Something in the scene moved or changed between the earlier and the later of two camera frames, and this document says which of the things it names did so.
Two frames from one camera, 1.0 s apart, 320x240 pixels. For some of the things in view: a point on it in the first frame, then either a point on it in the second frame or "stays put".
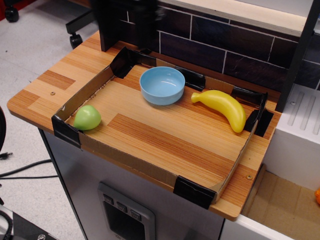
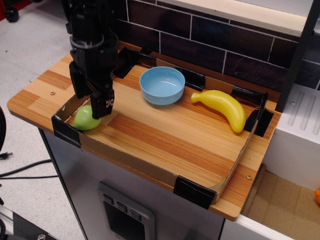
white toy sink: [294, 151] stays put
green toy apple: [87, 118] stays put
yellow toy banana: [233, 112] stays put
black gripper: [147, 13] → [99, 61]
